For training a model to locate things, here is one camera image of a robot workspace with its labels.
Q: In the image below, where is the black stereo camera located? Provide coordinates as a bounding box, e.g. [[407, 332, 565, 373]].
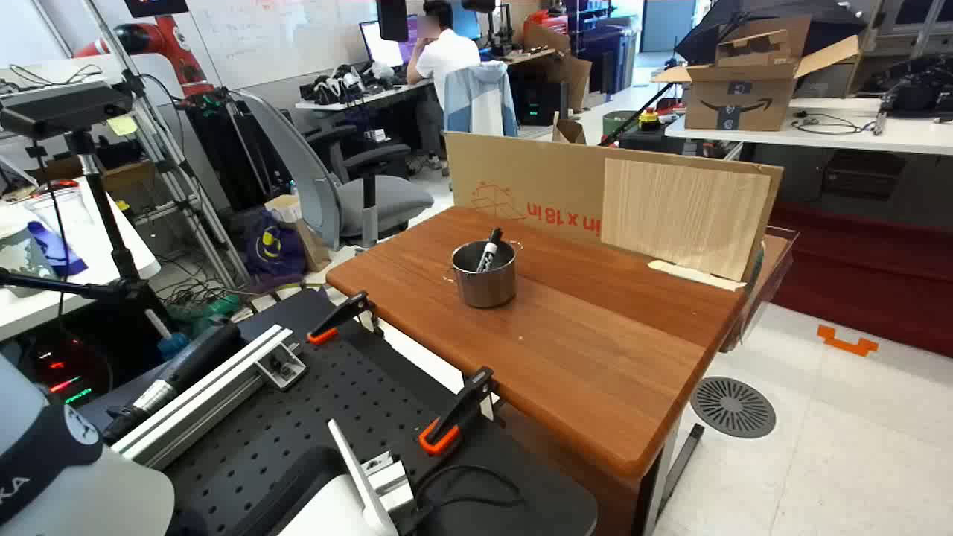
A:
[[0, 77, 142, 140]]

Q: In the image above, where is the white rounded robot base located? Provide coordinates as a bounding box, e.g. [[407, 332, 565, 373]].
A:
[[0, 355, 178, 536]]

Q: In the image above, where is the white work table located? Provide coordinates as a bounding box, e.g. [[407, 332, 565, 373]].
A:
[[662, 92, 953, 160]]

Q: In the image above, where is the black white Expo marker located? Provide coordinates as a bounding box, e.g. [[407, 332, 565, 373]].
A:
[[474, 226, 507, 277]]

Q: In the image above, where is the cardboard panel with red print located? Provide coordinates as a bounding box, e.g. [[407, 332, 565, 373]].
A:
[[442, 131, 785, 251]]

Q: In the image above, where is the black orange bar clamp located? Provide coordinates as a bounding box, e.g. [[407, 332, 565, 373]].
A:
[[305, 288, 385, 351], [415, 367, 504, 460]]

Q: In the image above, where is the grey metal table leg frame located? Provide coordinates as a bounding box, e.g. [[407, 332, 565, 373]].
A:
[[643, 421, 710, 536]]

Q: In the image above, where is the black equipment box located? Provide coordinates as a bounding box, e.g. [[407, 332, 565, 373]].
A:
[[599, 108, 687, 156]]

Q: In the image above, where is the purple bag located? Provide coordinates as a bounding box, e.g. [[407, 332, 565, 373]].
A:
[[237, 207, 312, 284]]

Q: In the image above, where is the grey office chair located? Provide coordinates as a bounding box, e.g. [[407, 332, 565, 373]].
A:
[[236, 87, 439, 251]]

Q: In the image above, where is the blue cloth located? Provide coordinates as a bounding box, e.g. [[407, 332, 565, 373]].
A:
[[28, 217, 90, 280]]

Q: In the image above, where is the black camera tripod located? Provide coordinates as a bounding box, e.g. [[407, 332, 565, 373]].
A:
[[0, 128, 187, 347]]

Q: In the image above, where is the open cardboard shipping box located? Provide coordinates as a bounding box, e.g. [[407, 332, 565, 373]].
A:
[[653, 15, 864, 134]]

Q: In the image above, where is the white side table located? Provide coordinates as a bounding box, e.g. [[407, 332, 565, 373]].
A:
[[0, 181, 165, 344]]

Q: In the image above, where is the grey metal mug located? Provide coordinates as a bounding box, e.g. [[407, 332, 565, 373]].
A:
[[447, 236, 520, 312]]

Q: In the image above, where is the silver aluminium extrusion rail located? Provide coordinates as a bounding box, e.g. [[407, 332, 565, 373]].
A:
[[325, 418, 419, 536], [106, 323, 310, 470]]

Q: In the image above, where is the round metal floor drain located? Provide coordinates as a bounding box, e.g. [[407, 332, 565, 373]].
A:
[[692, 375, 781, 440]]

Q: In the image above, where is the black perforated breadboard plate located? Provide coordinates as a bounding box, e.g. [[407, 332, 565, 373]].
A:
[[72, 288, 602, 536]]

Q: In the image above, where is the light blue jacket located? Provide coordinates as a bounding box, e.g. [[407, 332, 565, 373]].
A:
[[434, 61, 520, 140]]

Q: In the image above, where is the seated person in white shirt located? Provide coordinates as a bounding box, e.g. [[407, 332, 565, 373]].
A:
[[401, 0, 485, 174]]

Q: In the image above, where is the red machine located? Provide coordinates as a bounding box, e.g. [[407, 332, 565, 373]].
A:
[[114, 13, 218, 101]]

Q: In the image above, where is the light wooden board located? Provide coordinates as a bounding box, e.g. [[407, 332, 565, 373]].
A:
[[599, 153, 777, 287]]

